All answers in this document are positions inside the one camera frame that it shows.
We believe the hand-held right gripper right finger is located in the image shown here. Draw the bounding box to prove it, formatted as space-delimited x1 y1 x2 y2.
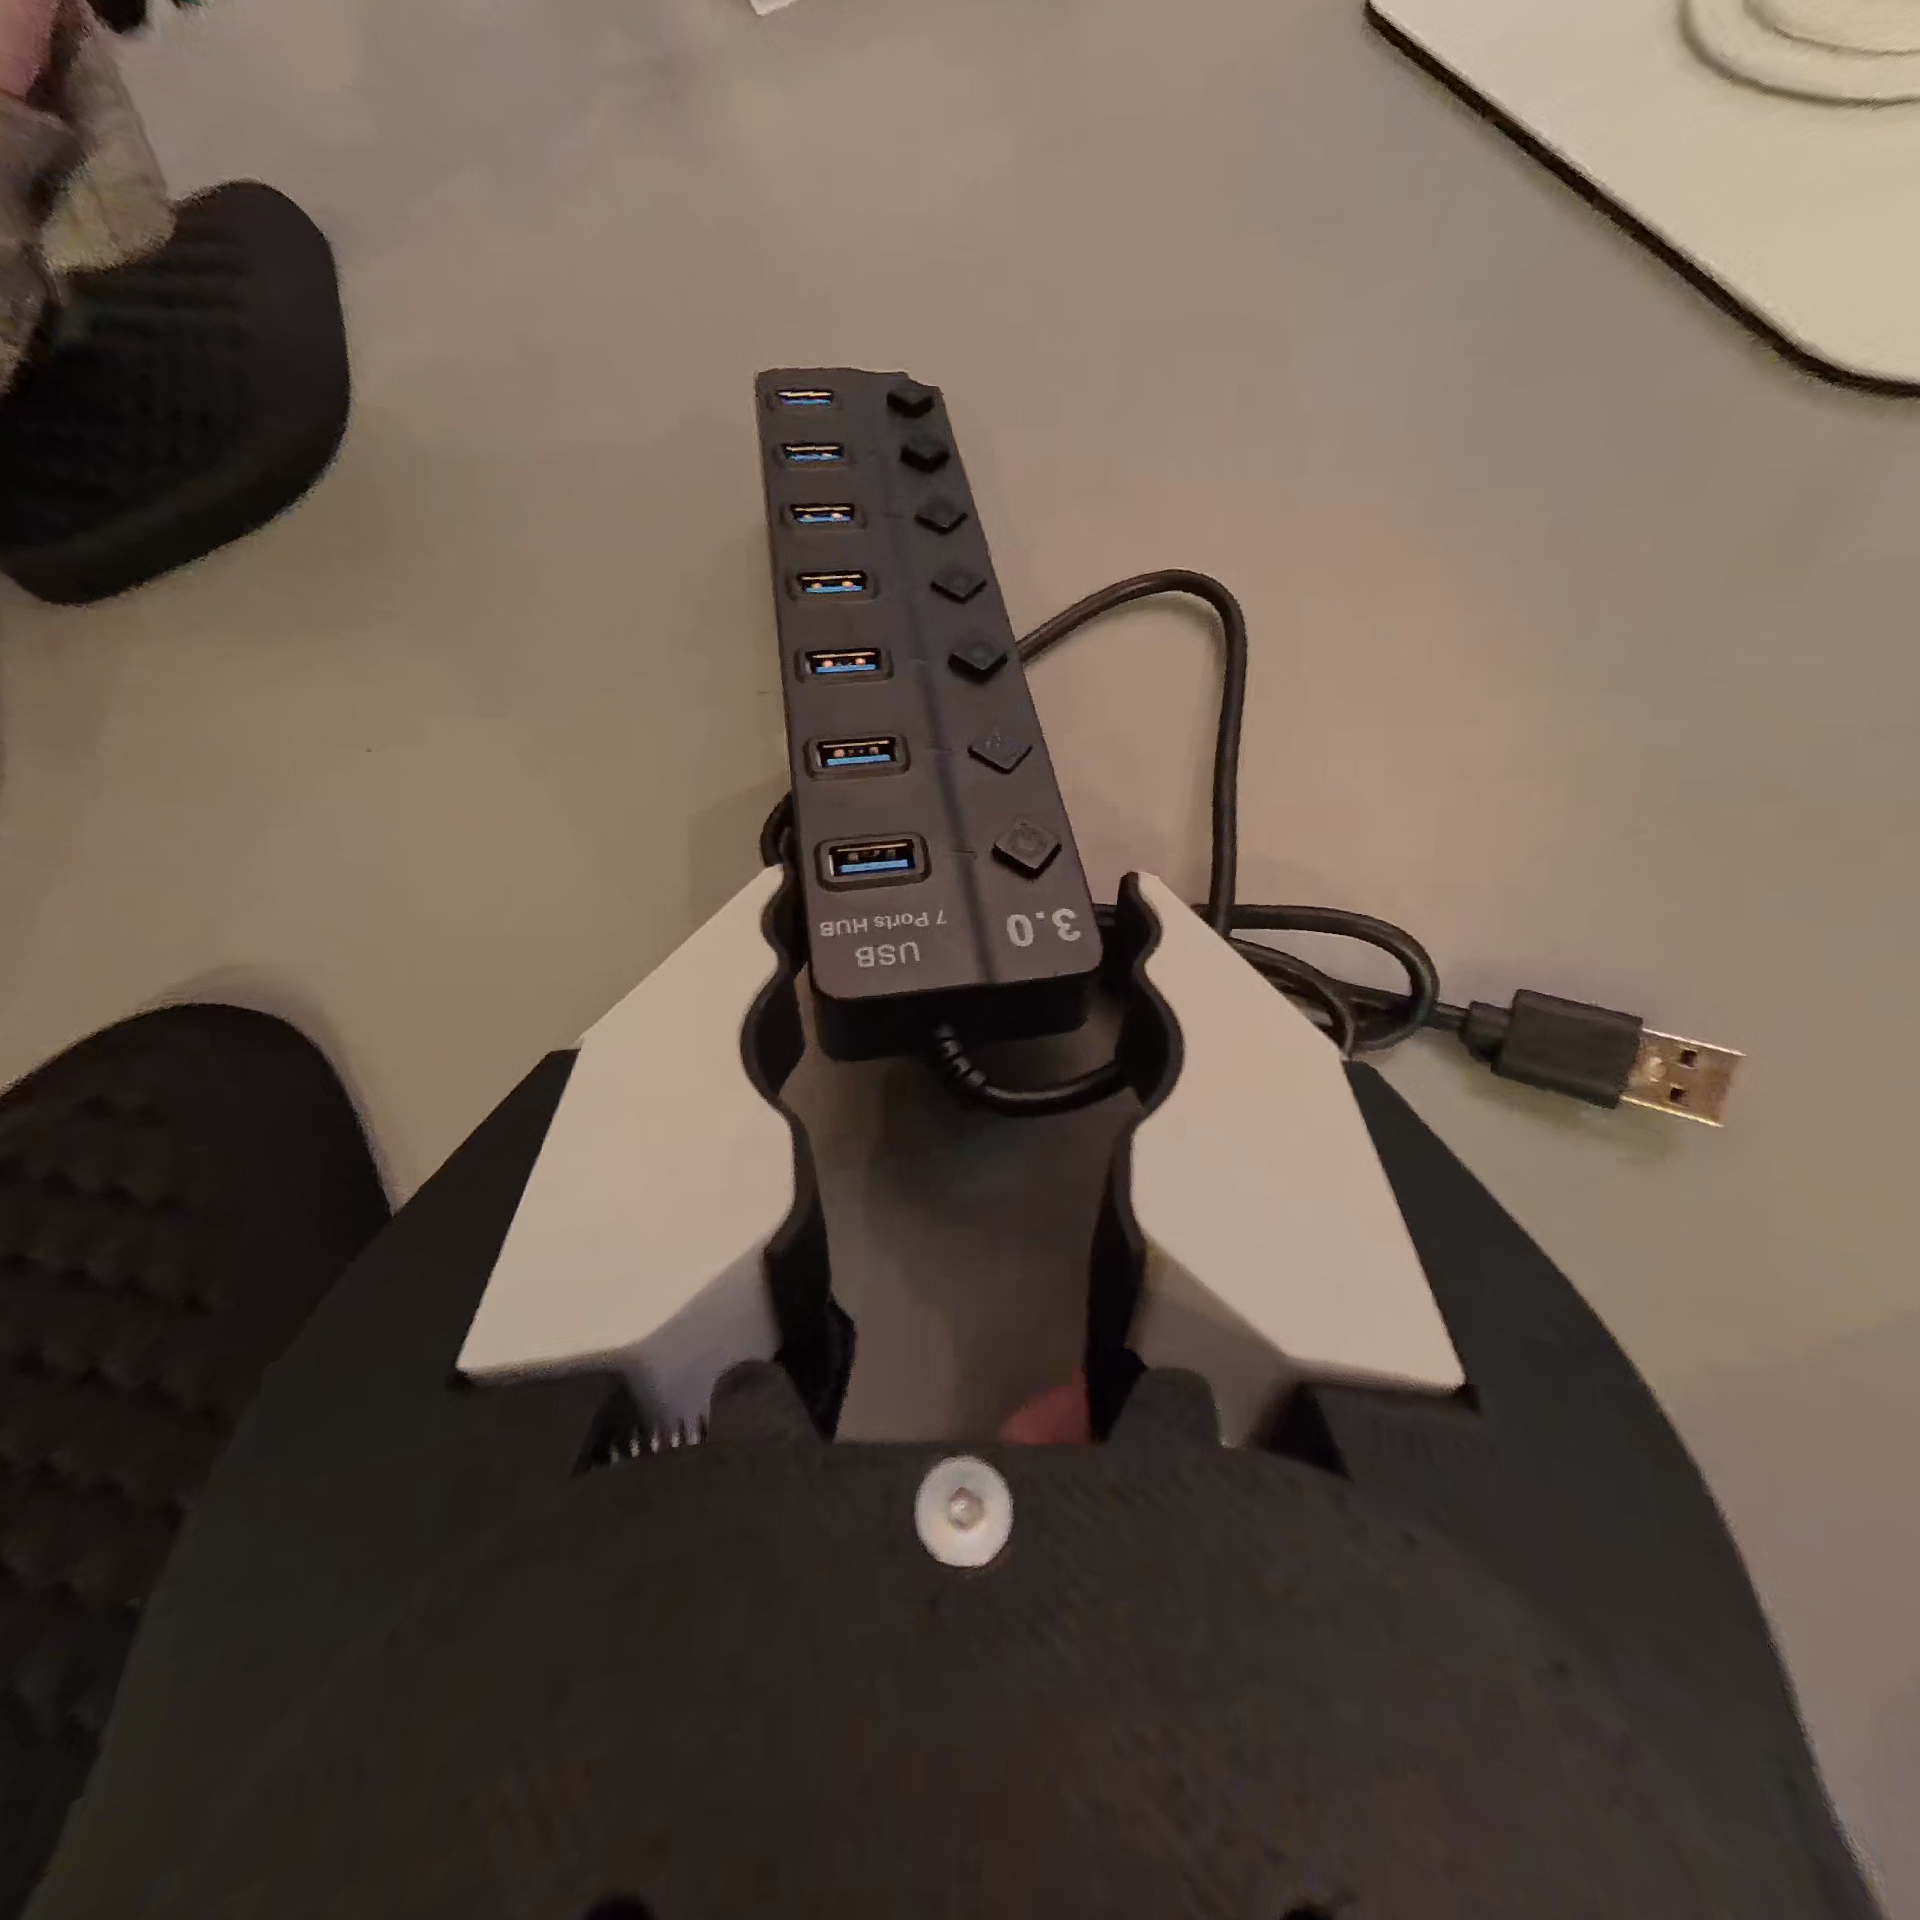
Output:
1082 873 1476 1413

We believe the black wrist rest pad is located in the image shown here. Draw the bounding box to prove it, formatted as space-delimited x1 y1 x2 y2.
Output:
0 1005 395 1920
0 179 351 608

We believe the black hub cable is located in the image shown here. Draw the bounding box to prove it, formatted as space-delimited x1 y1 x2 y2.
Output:
925 572 1746 1149

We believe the white stand base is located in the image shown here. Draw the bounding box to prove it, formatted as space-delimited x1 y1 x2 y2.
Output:
1365 0 1920 398

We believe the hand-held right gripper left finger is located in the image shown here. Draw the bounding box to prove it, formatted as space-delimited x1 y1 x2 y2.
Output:
457 873 847 1413

